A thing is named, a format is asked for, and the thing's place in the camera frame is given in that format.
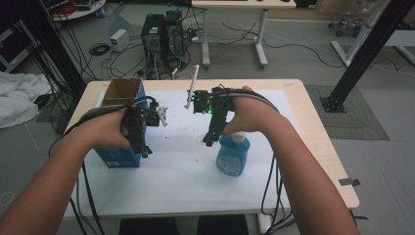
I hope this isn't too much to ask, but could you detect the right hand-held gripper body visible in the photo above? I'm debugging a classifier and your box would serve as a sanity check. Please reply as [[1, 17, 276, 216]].
[[184, 64, 236, 126]]

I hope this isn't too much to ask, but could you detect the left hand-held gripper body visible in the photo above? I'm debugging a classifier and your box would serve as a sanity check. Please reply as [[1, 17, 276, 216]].
[[120, 97, 169, 148]]

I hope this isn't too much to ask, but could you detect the blue cardboard box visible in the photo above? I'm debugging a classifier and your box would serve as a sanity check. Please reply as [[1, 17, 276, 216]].
[[93, 77, 151, 169]]

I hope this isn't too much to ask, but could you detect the blue pump bottle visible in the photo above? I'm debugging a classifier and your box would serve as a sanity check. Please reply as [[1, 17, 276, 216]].
[[215, 131, 252, 177]]

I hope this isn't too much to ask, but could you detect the person's left hand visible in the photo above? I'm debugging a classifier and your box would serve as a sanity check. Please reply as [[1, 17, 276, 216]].
[[85, 109, 138, 151]]

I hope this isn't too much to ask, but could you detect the person's right hand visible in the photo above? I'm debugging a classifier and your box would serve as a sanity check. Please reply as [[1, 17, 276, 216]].
[[223, 85, 292, 138]]

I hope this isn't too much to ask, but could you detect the white table mat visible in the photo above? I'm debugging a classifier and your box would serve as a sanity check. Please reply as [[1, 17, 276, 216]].
[[63, 88, 293, 219]]

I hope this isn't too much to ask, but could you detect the person's left leg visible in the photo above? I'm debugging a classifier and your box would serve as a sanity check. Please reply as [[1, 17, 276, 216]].
[[117, 217, 180, 235]]

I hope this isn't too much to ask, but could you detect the person's leg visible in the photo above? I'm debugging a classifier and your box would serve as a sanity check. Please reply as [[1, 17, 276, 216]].
[[197, 214, 250, 235], [117, 217, 180, 235]]

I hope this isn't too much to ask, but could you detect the black computer tower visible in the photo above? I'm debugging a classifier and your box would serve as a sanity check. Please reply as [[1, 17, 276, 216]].
[[140, 13, 165, 63], [162, 10, 187, 67]]

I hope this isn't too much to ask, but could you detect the small white device box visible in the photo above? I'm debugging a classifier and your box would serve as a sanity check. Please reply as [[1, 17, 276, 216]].
[[109, 28, 131, 53]]

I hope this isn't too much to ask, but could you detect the person's right leg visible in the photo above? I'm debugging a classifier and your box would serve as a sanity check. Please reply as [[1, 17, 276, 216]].
[[197, 214, 250, 235]]

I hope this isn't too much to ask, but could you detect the white desk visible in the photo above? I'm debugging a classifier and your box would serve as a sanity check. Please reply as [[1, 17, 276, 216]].
[[190, 0, 298, 71]]

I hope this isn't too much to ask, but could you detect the white table foot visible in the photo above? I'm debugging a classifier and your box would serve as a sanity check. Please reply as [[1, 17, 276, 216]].
[[257, 213, 272, 235]]

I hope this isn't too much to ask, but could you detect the white cloth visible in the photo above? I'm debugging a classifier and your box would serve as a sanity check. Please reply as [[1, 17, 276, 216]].
[[0, 70, 53, 130]]

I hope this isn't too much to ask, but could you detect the round white table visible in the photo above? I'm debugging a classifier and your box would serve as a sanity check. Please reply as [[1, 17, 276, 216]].
[[42, 0, 107, 23]]

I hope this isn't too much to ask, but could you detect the grey floor mat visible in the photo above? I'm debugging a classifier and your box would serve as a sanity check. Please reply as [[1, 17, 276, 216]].
[[304, 84, 391, 141]]

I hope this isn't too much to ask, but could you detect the dark monitor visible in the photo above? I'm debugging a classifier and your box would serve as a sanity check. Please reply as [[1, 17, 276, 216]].
[[0, 19, 40, 74]]

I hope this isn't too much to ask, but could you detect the office chair base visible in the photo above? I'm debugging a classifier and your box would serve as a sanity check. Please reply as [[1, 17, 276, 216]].
[[327, 0, 368, 38]]

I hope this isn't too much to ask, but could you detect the white metal stand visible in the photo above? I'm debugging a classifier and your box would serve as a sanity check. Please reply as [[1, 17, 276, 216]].
[[330, 0, 392, 68]]

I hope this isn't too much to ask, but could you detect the white side table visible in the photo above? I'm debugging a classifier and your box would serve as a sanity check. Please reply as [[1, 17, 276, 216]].
[[385, 29, 415, 67]]

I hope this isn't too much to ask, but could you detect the left gripper cable bundle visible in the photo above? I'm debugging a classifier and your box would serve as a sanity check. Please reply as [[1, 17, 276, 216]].
[[48, 95, 160, 235]]

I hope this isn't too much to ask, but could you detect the gripper cable bundle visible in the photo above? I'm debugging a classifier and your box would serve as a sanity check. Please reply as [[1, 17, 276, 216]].
[[211, 85, 297, 235], [48, 95, 160, 235]]

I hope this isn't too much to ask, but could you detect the right gripper cable bundle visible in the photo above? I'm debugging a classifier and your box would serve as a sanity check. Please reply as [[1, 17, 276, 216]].
[[211, 85, 297, 235]]

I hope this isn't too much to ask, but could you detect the coiled black cable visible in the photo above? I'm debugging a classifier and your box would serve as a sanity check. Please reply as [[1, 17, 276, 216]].
[[88, 42, 112, 57]]

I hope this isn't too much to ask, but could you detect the long black floor cable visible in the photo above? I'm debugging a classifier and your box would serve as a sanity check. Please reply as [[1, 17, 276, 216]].
[[221, 22, 346, 70]]

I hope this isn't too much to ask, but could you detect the black aluminium post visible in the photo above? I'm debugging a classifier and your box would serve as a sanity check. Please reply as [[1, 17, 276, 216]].
[[319, 0, 415, 115], [6, 0, 87, 99]]

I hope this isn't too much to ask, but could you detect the grey metal bracket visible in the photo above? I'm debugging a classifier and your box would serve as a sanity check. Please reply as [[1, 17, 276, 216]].
[[338, 176, 361, 188]]

